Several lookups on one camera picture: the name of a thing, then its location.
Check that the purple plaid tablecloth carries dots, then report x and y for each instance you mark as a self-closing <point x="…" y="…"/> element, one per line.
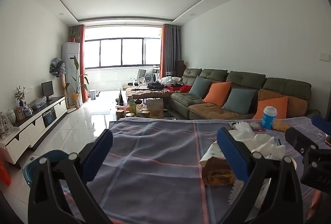
<point x="155" y="162"/>

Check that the black clothes pile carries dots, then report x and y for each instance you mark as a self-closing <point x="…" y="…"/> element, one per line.
<point x="155" y="85"/>

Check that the small silver foil packet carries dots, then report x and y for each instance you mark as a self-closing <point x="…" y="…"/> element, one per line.
<point x="278" y="142"/>

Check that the blue vase with branches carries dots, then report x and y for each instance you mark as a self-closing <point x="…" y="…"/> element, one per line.
<point x="20" y="94"/>

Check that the brown crinkled snack wrapper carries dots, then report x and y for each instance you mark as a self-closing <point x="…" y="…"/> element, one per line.
<point x="217" y="169"/>

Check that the brown sofa blanket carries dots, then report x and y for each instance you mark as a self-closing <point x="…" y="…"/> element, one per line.
<point x="209" y="110"/>

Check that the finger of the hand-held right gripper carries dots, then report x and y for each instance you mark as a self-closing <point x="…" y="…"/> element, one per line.
<point x="322" y="124"/>
<point x="297" y="138"/>

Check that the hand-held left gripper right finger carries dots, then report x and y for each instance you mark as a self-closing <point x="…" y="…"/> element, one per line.
<point x="232" y="156"/>

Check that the small white pedal bin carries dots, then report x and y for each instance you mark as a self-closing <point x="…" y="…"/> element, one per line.
<point x="92" y="94"/>

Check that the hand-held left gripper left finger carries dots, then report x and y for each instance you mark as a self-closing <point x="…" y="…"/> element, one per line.
<point x="99" y="154"/>

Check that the large teal cushion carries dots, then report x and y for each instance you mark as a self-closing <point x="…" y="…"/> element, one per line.
<point x="239" y="100"/>

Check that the small red potted plant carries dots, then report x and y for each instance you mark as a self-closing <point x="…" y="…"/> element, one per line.
<point x="73" y="37"/>

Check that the white clothes pile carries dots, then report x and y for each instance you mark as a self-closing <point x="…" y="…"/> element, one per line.
<point x="168" y="80"/>

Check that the white tissue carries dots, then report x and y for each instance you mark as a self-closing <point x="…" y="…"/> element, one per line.
<point x="261" y="141"/>

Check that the cloth covered standing fan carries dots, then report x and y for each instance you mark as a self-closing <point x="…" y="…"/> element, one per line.
<point x="57" y="66"/>

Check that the grey green snack packet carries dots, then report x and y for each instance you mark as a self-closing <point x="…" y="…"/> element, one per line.
<point x="232" y="124"/>

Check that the white dotted paper wrapper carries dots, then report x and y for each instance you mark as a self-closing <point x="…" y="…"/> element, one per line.
<point x="210" y="153"/>

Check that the blue cup with white lid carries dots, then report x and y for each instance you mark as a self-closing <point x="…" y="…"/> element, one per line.
<point x="269" y="119"/>

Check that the white black media cabinet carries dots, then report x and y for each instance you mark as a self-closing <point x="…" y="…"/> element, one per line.
<point x="33" y="123"/>

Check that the white ceramic lidded jar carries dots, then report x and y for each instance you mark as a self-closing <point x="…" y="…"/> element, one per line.
<point x="10" y="116"/>

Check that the red cloth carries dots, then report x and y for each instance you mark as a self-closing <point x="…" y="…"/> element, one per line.
<point x="185" y="88"/>

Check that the group of lidded storage jars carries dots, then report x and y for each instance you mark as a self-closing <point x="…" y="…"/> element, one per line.
<point x="121" y="113"/>

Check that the orange cushion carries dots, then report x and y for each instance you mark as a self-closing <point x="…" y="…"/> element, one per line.
<point x="217" y="93"/>
<point x="274" y="104"/>

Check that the small teal cushion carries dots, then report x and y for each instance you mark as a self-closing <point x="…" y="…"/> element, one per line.
<point x="200" y="86"/>

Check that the dark wooden corner cabinet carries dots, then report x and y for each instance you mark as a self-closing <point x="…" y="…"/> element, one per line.
<point x="180" y="67"/>

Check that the orange cased phone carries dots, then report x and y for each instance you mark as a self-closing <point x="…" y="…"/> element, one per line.
<point x="328" y="140"/>

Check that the orange grey curtain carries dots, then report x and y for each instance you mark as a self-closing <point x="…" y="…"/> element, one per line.
<point x="82" y="58"/>
<point x="169" y="51"/>

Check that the wooden picture frame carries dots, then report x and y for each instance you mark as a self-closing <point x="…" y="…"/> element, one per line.
<point x="19" y="114"/>

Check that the blue white ceramic jar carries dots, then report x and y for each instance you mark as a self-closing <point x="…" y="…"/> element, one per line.
<point x="28" y="110"/>

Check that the white office chair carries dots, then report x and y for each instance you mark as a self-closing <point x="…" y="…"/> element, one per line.
<point x="141" y="75"/>

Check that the clear wrapped ornament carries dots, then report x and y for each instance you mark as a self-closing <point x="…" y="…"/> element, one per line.
<point x="5" y="127"/>

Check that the green leather sofa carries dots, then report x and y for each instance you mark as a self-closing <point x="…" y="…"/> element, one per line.
<point x="245" y="79"/>

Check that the brown kraft paper packet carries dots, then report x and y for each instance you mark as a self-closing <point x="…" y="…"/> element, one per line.
<point x="281" y="126"/>

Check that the black computer monitor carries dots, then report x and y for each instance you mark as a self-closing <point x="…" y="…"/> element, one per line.
<point x="47" y="88"/>

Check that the red round biscuit packet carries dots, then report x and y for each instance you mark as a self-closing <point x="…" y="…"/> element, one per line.
<point x="256" y="125"/>

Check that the brown paper bag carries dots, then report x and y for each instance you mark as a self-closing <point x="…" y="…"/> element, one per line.
<point x="154" y="107"/>

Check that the large balcony window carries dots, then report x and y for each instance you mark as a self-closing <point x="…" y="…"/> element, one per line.
<point x="121" y="51"/>

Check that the white pleated paper liner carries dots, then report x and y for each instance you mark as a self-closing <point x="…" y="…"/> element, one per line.
<point x="243" y="126"/>
<point x="235" y="191"/>

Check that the red flat box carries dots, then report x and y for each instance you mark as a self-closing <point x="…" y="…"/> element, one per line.
<point x="172" y="88"/>

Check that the dark pointed ornament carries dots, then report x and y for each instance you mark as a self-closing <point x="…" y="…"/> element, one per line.
<point x="121" y="98"/>

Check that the clear plastic bag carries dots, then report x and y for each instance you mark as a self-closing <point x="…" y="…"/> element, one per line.
<point x="40" y="103"/>

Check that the teal plastic waste bin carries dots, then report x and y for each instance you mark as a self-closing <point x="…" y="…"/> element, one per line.
<point x="36" y="169"/>

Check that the white floor air conditioner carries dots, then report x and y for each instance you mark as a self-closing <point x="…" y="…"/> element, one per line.
<point x="69" y="63"/>

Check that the tall leafy plant yellow pot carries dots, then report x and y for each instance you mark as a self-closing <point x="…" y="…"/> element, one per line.
<point x="77" y="84"/>

